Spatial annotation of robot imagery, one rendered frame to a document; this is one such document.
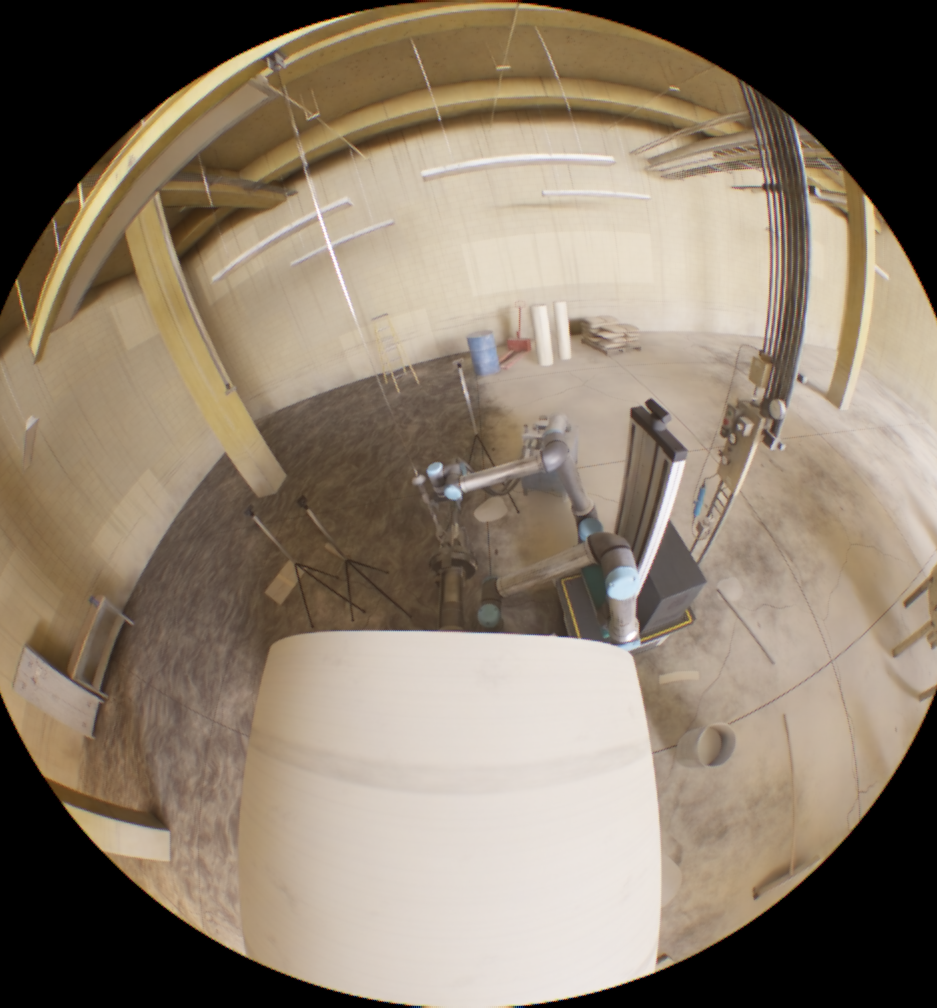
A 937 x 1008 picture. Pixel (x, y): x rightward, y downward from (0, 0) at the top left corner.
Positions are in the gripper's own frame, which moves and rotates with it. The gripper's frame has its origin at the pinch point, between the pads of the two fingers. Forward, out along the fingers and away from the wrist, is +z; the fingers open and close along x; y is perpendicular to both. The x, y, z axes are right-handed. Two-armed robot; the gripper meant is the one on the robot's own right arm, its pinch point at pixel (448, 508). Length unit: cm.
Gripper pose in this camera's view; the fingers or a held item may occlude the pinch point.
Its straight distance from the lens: 198.7
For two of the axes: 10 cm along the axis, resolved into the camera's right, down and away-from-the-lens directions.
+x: 9.8, -1.6, -1.5
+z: 2.2, 7.0, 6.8
